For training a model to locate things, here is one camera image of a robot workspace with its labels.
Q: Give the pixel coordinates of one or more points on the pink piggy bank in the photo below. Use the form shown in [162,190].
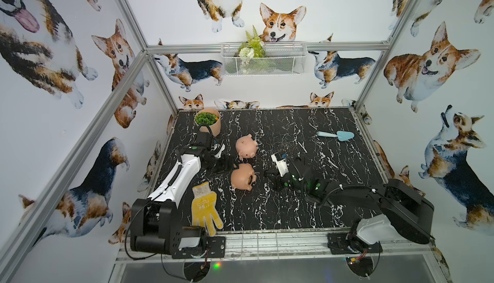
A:
[243,177]
[246,147]

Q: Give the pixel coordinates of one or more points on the yellow work glove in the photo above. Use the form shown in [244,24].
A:
[204,213]

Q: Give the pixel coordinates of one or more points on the pink pot green plant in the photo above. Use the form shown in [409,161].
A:
[208,120]

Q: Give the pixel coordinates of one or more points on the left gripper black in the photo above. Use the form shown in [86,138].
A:
[223,161]

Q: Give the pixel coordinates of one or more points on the green fern plant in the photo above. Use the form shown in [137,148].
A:
[251,49]

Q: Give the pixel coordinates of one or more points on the teal silicone spatula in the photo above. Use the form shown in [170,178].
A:
[339,135]

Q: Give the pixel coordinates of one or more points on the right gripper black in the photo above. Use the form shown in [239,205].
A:
[276,178]

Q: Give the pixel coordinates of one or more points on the white wire wall basket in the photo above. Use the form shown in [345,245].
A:
[281,59]

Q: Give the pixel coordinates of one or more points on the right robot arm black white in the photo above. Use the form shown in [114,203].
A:
[401,212]

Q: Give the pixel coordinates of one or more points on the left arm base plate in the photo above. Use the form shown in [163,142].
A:
[200,248]

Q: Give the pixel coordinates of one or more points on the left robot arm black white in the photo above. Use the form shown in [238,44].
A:
[155,226]

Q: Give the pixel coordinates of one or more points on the aluminium front rail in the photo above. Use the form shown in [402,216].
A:
[280,245]

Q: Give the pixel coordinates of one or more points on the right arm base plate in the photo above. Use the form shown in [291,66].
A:
[345,243]

